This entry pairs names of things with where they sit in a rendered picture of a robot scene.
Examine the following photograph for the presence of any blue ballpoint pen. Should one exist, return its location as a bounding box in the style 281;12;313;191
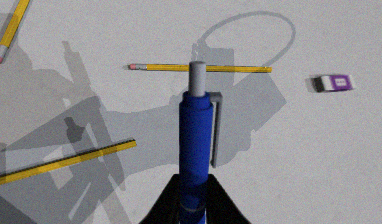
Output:
179;61;223;224

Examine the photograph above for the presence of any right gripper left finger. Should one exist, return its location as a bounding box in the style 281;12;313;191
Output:
139;174;180;224

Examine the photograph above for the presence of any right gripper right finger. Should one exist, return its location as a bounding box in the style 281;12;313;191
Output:
206;174;251;224

